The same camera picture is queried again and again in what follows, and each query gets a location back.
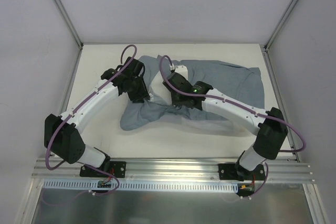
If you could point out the white pillow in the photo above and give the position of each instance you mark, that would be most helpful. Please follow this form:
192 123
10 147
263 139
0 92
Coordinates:
158 92

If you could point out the right aluminium frame post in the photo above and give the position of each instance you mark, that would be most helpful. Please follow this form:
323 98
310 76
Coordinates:
285 16

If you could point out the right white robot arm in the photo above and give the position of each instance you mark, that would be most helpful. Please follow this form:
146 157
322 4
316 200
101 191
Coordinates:
268 126

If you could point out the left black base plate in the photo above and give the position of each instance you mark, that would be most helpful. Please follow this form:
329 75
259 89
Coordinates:
115 168

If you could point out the slotted white cable duct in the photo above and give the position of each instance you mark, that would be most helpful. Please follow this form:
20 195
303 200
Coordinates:
131 185

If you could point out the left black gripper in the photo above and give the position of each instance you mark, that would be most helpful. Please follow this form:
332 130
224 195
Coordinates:
142 94

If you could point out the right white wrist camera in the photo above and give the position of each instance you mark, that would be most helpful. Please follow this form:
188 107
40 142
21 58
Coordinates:
180 69

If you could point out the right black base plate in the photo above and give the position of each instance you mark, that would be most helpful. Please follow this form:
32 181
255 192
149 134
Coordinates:
227 171

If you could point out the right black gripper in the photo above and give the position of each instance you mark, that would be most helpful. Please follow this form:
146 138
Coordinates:
170 81

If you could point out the aluminium mounting rail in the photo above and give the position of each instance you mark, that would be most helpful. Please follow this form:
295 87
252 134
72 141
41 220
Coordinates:
287 171

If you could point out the left aluminium frame post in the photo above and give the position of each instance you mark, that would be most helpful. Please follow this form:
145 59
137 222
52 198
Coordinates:
69 24

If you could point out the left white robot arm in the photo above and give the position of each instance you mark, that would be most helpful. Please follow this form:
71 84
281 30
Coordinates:
62 133

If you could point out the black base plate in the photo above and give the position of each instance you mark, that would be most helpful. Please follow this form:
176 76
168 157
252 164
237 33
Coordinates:
115 168
227 171

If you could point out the blue beige striped pillowcase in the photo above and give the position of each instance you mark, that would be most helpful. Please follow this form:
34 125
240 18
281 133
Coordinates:
237 82

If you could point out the aluminium frame post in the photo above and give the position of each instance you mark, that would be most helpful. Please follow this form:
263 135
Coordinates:
69 24
285 16

